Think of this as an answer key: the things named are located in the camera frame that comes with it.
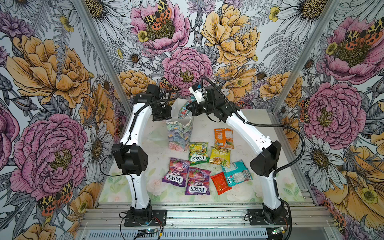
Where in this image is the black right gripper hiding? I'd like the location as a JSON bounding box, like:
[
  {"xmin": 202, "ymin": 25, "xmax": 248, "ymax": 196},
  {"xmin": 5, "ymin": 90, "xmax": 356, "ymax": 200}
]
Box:
[{"xmin": 185, "ymin": 100, "xmax": 216, "ymax": 117}]

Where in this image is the teal pink candy packet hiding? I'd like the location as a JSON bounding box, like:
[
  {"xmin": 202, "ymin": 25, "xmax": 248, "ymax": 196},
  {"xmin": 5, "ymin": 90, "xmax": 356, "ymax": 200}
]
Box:
[{"xmin": 178, "ymin": 103, "xmax": 189, "ymax": 119}]

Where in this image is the floral paper gift bag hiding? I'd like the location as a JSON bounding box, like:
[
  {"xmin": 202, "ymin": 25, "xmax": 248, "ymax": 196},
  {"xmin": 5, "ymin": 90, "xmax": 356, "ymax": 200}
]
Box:
[{"xmin": 166, "ymin": 99, "xmax": 194, "ymax": 152}]

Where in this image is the yellow snack packet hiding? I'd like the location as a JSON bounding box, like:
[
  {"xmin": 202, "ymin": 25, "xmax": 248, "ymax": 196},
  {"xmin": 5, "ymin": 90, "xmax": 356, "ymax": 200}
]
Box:
[{"xmin": 209, "ymin": 147, "xmax": 231, "ymax": 168}]

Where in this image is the teal white snack packet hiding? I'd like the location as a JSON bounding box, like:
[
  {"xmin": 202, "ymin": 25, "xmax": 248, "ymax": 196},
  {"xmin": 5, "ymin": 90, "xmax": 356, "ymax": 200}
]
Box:
[{"xmin": 222, "ymin": 160, "xmax": 253, "ymax": 187}]

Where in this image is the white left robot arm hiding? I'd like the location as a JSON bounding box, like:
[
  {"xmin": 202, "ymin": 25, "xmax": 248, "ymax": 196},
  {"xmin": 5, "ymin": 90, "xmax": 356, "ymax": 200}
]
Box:
[{"xmin": 112, "ymin": 85, "xmax": 179, "ymax": 213}]

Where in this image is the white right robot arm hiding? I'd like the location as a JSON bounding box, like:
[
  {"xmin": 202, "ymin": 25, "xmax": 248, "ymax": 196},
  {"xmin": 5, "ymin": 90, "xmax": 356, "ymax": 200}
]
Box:
[{"xmin": 187, "ymin": 84, "xmax": 282, "ymax": 211}]

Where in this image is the green Fox's candy bag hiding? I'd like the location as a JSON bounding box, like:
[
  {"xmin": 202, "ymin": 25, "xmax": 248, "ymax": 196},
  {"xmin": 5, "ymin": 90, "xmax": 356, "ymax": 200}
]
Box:
[{"xmin": 189, "ymin": 142, "xmax": 210, "ymax": 166}]

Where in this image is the purple Fox's bag left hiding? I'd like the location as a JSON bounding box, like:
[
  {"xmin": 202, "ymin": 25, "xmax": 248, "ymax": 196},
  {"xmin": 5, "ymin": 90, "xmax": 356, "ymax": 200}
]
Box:
[{"xmin": 162, "ymin": 158, "xmax": 191, "ymax": 187}]

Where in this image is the purple fox's bag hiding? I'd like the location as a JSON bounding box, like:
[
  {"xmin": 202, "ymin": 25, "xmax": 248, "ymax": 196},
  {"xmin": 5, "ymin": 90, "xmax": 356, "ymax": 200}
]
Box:
[
  {"xmin": 162, "ymin": 158, "xmax": 191, "ymax": 187},
  {"xmin": 185, "ymin": 167, "xmax": 211, "ymax": 196}
]

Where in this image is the purple Fox's bag right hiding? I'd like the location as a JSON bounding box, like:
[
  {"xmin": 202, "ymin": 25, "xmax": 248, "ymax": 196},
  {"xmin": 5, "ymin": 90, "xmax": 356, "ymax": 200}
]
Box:
[{"xmin": 185, "ymin": 167, "xmax": 211, "ymax": 196}]

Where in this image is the orange snack packet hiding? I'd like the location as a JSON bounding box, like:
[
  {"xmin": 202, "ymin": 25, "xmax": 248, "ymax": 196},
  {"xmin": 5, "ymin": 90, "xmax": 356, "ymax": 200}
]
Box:
[{"xmin": 214, "ymin": 129, "xmax": 235, "ymax": 149}]

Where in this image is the red sauce sachet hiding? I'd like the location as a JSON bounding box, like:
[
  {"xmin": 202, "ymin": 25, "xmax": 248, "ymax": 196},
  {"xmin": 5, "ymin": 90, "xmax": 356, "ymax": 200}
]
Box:
[{"xmin": 211, "ymin": 172, "xmax": 232, "ymax": 195}]

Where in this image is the green circuit board left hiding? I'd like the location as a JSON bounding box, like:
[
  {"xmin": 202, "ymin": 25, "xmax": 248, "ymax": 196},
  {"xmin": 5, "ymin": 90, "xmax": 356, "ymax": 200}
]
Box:
[{"xmin": 138, "ymin": 229, "xmax": 164, "ymax": 237}]

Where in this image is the green circuit board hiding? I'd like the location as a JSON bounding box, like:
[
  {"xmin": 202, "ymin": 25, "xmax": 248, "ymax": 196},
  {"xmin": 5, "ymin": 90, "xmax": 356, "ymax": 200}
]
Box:
[
  {"xmin": 138, "ymin": 229, "xmax": 164, "ymax": 237},
  {"xmin": 267, "ymin": 227, "xmax": 286, "ymax": 235}
]

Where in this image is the green circuit board right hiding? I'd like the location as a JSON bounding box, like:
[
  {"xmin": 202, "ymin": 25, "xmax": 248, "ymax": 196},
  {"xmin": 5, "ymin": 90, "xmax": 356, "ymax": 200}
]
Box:
[{"xmin": 267, "ymin": 227, "xmax": 286, "ymax": 235}]

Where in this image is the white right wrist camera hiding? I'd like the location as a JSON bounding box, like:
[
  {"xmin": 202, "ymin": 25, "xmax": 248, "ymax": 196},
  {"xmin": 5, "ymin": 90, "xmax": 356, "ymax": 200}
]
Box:
[{"xmin": 189, "ymin": 84, "xmax": 207, "ymax": 104}]

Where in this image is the left aluminium corner post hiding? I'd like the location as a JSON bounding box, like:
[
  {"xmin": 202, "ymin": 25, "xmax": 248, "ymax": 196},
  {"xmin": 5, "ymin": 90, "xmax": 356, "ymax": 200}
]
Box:
[{"xmin": 74, "ymin": 1, "xmax": 133, "ymax": 115}]

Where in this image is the aluminium corner post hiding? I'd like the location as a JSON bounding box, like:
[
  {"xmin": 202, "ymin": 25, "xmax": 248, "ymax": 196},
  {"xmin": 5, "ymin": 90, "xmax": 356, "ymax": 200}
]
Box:
[
  {"xmin": 272, "ymin": 0, "xmax": 340, "ymax": 114},
  {"xmin": 74, "ymin": 1, "xmax": 133, "ymax": 115}
]

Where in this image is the black corrugated cable conduit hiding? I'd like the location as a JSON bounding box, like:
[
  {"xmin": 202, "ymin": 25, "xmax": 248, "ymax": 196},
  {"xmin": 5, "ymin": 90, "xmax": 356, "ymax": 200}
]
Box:
[{"xmin": 200, "ymin": 76, "xmax": 306, "ymax": 240}]

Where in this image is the right aluminium corner post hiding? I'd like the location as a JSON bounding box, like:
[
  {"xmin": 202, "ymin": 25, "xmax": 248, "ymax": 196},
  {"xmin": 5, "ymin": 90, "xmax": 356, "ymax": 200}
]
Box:
[{"xmin": 272, "ymin": 0, "xmax": 340, "ymax": 114}]

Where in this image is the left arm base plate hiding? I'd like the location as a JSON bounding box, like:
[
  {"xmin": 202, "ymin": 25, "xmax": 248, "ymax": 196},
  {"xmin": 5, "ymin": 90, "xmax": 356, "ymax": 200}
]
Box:
[{"xmin": 124, "ymin": 209, "xmax": 168, "ymax": 227}]

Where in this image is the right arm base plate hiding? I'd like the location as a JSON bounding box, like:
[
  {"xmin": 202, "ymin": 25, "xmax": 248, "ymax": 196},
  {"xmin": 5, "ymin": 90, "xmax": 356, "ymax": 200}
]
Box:
[{"xmin": 247, "ymin": 209, "xmax": 291, "ymax": 226}]

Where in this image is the aluminium rail frame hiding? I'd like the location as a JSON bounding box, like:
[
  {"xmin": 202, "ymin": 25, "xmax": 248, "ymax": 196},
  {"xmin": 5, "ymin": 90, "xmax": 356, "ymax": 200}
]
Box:
[{"xmin": 77, "ymin": 203, "xmax": 342, "ymax": 240}]

